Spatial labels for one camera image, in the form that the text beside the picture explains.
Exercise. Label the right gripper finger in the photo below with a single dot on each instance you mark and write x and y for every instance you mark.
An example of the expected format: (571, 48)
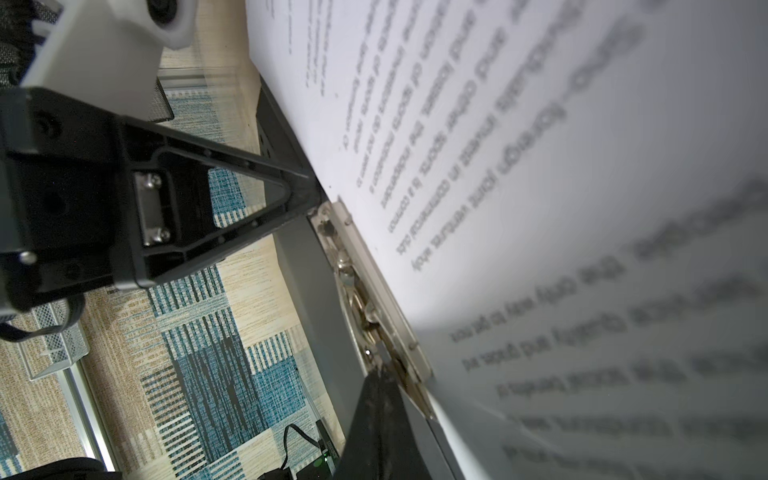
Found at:
(381, 444)

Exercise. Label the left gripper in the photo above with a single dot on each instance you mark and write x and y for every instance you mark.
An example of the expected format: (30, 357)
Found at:
(91, 198)

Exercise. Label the orange black file folder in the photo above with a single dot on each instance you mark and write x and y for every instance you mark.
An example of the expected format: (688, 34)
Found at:
(350, 320)

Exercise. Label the white wire mesh basket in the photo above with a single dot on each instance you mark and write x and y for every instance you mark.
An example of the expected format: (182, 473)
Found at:
(46, 355)

